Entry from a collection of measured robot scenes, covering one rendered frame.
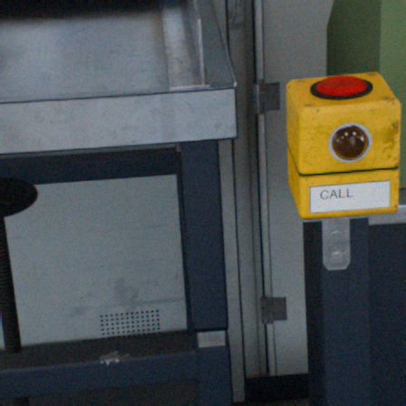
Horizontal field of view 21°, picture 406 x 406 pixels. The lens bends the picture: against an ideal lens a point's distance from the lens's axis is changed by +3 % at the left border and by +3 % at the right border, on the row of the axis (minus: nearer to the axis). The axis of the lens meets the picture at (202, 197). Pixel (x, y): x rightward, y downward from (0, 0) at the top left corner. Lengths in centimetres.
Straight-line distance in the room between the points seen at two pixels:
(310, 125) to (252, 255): 108
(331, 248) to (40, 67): 41
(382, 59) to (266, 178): 85
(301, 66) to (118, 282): 50
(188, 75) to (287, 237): 83
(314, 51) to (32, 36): 62
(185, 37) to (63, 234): 73
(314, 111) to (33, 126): 34
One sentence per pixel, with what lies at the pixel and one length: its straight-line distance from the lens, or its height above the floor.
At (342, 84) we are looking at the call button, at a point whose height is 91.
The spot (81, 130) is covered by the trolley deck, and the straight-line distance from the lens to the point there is 112.
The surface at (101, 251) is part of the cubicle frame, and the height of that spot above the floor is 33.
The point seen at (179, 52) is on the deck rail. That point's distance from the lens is 121.
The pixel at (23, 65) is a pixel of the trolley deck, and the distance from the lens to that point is 122.
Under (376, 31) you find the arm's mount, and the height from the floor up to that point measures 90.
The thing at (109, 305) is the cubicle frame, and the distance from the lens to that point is 199.
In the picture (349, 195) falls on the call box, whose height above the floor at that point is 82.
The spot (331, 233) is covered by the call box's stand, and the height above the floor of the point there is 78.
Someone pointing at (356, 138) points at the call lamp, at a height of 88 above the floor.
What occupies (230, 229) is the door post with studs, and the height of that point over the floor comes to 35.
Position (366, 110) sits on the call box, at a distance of 89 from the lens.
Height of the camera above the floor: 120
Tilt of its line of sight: 24 degrees down
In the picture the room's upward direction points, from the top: 4 degrees counter-clockwise
